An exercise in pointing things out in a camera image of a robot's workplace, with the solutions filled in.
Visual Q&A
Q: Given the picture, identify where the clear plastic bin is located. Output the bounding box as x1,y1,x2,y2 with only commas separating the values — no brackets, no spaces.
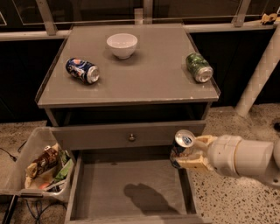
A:
1,127,74,202

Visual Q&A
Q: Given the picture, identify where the black floor cable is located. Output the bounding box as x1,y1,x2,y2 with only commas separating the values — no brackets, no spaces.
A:
0,139,28,163

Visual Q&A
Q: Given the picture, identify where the brown snack bag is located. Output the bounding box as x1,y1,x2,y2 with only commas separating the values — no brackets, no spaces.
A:
25,143,60,179

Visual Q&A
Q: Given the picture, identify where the redbull can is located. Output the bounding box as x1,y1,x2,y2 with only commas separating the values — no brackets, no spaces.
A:
169,129,197,170

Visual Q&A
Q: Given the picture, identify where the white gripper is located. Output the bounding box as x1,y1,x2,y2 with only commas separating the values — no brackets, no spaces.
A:
176,135,242,177

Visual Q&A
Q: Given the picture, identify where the open middle drawer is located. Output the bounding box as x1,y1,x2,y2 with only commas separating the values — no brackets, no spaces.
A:
65,146,212,224

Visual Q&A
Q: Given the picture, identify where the green snack packet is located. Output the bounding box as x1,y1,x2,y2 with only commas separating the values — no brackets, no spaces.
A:
54,150,73,183

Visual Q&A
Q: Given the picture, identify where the blue pepsi can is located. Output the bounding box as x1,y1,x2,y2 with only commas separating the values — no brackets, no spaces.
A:
66,58,100,84

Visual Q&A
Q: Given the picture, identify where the green soda can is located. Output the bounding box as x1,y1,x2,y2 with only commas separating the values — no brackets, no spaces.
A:
185,52,214,83

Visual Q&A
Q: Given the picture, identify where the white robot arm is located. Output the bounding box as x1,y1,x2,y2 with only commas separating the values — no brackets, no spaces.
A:
170,31,280,189

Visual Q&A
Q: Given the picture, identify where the grey drawer cabinet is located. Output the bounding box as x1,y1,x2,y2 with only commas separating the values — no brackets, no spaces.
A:
34,23,221,165

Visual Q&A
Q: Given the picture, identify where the upper drawer with knob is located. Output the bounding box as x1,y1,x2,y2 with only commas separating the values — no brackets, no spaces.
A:
52,121,206,151

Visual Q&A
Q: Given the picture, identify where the white ceramic bowl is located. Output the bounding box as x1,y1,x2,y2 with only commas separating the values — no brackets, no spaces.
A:
107,33,138,60

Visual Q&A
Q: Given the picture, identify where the metal window railing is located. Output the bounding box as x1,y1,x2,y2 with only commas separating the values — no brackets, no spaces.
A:
0,0,280,41

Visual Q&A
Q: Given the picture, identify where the blue cable under bin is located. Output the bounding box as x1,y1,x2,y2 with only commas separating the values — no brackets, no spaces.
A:
24,199,68,224

